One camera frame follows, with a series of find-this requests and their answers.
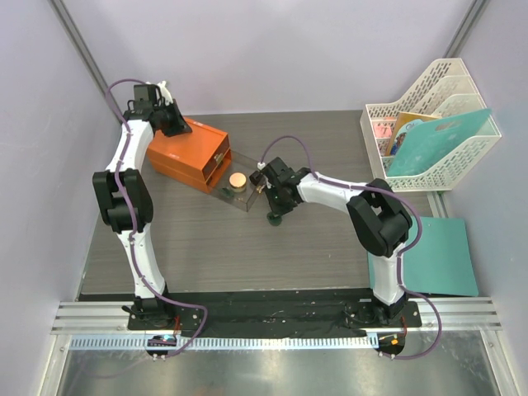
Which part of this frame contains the green puff with strap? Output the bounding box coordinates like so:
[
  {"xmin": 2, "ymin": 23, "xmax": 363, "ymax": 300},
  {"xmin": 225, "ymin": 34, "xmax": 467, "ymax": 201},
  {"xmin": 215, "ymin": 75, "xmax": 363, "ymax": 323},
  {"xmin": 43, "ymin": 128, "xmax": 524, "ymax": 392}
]
[{"xmin": 266, "ymin": 212, "xmax": 282, "ymax": 227}]

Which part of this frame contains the clear drawer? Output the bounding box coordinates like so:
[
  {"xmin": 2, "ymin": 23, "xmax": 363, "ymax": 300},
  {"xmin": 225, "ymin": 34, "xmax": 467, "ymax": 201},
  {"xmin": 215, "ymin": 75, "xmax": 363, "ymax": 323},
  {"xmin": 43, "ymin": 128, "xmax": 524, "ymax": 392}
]
[
  {"xmin": 208, "ymin": 144, "xmax": 230, "ymax": 169},
  {"xmin": 208, "ymin": 150, "xmax": 264, "ymax": 212}
]

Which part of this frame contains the gold lid cream jar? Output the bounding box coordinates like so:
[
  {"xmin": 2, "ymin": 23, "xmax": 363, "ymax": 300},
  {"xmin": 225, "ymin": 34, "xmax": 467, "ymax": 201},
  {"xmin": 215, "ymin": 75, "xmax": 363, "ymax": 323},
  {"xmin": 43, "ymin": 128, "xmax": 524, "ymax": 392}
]
[{"xmin": 229, "ymin": 172, "xmax": 248, "ymax": 193}]

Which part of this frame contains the orange drawer organizer box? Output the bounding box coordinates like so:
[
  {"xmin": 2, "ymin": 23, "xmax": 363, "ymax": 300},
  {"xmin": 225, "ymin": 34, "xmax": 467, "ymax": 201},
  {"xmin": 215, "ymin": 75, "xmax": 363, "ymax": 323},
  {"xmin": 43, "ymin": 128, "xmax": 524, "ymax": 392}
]
[{"xmin": 147, "ymin": 117, "xmax": 230, "ymax": 194}]

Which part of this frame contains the dark green round compact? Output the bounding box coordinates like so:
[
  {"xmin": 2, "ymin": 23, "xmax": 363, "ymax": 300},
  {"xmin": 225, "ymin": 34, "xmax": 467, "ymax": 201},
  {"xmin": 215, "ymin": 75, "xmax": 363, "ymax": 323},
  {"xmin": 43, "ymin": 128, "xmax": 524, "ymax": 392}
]
[{"xmin": 249, "ymin": 170, "xmax": 264, "ymax": 186}]

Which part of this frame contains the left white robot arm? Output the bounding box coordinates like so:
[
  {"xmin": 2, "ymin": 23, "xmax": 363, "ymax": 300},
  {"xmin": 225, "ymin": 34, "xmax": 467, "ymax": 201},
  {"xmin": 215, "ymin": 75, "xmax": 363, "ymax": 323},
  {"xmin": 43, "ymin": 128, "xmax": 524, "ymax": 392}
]
[{"xmin": 92, "ymin": 79, "xmax": 191, "ymax": 330}]

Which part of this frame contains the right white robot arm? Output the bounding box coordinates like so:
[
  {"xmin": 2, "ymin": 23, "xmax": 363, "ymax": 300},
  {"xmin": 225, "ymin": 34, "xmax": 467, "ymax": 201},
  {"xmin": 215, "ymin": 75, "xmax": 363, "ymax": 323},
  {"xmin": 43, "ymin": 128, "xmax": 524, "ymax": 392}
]
[{"xmin": 251, "ymin": 158, "xmax": 413, "ymax": 326}]

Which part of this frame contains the pink booklet in holder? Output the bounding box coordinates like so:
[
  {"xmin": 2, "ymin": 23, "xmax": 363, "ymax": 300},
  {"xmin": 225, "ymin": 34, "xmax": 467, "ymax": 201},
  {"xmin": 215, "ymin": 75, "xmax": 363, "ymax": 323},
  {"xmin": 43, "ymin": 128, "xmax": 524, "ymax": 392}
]
[{"xmin": 371, "ymin": 118, "xmax": 396, "ymax": 156}]

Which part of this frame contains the yellow book in holder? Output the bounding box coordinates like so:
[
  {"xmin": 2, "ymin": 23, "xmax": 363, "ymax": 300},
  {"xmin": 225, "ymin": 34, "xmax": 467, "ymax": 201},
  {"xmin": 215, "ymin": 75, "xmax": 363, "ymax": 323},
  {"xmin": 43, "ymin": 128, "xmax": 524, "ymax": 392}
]
[{"xmin": 385, "ymin": 111, "xmax": 439, "ymax": 156}]

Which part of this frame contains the teal plastic folder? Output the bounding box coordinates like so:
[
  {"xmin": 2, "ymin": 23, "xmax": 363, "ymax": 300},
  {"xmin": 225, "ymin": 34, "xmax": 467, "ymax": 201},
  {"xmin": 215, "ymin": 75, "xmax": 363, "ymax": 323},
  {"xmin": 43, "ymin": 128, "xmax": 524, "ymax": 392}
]
[{"xmin": 386, "ymin": 108, "xmax": 492, "ymax": 177}]

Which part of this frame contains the teal clipboard on table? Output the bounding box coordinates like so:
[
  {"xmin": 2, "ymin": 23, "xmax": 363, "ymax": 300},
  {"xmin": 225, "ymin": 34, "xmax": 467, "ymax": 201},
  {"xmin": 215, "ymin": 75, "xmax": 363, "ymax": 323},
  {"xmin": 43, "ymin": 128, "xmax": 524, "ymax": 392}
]
[{"xmin": 366, "ymin": 214, "xmax": 479, "ymax": 297}]

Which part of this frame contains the white mesh file holder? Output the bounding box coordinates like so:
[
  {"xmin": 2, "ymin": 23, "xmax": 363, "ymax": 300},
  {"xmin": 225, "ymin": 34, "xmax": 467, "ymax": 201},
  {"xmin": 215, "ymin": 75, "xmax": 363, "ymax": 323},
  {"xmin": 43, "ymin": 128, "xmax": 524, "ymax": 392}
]
[{"xmin": 361, "ymin": 58, "xmax": 502, "ymax": 192}]

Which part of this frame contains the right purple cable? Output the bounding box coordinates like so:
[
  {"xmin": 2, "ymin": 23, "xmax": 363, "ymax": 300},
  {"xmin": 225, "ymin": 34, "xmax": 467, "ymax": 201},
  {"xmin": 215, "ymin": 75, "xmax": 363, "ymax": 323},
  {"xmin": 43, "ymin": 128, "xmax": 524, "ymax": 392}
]
[{"xmin": 257, "ymin": 135, "xmax": 443, "ymax": 360}]

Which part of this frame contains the purple cable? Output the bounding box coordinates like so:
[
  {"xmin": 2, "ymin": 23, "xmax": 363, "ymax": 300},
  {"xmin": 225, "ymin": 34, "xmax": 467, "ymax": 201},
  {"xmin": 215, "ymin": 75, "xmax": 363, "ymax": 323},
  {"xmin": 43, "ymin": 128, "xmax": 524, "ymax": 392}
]
[
  {"xmin": 257, "ymin": 135, "xmax": 443, "ymax": 360},
  {"xmin": 106, "ymin": 78, "xmax": 210, "ymax": 358}
]

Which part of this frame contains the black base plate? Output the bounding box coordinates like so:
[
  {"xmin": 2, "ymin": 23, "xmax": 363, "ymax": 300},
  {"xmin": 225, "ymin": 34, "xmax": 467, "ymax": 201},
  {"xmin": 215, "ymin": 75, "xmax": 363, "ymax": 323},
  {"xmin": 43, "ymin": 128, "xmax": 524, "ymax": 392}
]
[{"xmin": 126, "ymin": 288, "xmax": 422, "ymax": 331}]

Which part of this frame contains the white slotted cable duct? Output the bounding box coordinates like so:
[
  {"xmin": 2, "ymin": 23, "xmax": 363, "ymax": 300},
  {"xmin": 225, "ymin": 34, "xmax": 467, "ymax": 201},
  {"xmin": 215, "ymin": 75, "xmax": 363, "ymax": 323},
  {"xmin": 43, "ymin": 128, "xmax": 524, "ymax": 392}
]
[{"xmin": 69, "ymin": 333, "xmax": 379, "ymax": 351}]

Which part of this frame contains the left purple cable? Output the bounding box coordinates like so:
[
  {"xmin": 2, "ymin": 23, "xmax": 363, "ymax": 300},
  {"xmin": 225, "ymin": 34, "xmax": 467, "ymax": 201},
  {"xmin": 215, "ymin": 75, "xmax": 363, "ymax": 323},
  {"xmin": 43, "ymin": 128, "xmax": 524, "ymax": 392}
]
[{"xmin": 106, "ymin": 78, "xmax": 210, "ymax": 358}]

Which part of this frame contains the aluminium rail frame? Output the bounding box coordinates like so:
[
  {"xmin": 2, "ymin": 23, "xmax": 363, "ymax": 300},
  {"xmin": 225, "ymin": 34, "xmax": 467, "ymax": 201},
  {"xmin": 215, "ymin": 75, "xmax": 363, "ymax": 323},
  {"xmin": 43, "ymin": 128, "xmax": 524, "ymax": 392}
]
[{"xmin": 49, "ymin": 296, "xmax": 505, "ymax": 335}]

